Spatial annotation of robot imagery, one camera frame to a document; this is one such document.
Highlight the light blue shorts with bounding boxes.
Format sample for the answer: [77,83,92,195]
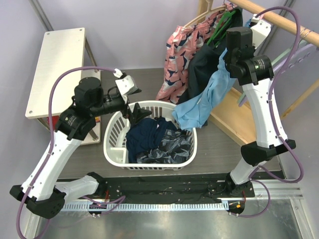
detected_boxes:
[172,49,236,130]

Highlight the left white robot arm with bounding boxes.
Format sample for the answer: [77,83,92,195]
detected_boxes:
[9,75,151,219]

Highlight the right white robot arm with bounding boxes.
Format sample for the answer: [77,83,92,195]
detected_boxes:
[224,27,296,197]

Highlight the dark teal shorts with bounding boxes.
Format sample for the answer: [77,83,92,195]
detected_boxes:
[178,7,243,105]

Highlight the pink floral shorts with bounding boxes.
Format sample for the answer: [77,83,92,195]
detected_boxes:
[156,11,224,104]

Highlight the mint green hanger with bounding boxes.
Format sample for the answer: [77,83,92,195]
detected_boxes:
[237,47,293,107]

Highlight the beige wooden hanger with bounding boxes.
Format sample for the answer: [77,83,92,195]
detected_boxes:
[184,5,226,27]

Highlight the green plastic hanger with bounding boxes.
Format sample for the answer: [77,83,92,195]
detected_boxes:
[206,9,236,47]

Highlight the lilac hanger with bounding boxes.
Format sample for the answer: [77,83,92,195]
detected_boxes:
[273,44,319,75]

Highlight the navy blue garment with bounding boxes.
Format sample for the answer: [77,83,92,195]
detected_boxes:
[126,117,177,163]

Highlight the white plastic laundry basket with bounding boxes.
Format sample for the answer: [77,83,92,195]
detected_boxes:
[103,101,197,171]

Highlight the dark leaf-print garment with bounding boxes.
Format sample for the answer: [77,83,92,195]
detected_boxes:
[136,129,191,164]

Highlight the white side table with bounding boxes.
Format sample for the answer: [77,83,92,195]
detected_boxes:
[24,27,102,146]

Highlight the wooden clothes rack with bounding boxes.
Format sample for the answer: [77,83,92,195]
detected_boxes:
[209,0,319,145]

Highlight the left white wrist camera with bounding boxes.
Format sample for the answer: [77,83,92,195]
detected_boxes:
[114,69,141,96]

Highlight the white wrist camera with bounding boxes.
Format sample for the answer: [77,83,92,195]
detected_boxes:
[249,14,271,49]
[114,69,141,96]

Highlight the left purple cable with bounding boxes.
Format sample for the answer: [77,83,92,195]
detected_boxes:
[15,66,128,239]

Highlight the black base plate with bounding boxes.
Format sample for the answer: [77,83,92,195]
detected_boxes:
[77,171,255,205]

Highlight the white slotted cable duct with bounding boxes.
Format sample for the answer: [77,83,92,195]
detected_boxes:
[61,201,229,212]

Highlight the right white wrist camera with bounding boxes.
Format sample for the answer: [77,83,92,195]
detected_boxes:
[249,14,271,49]

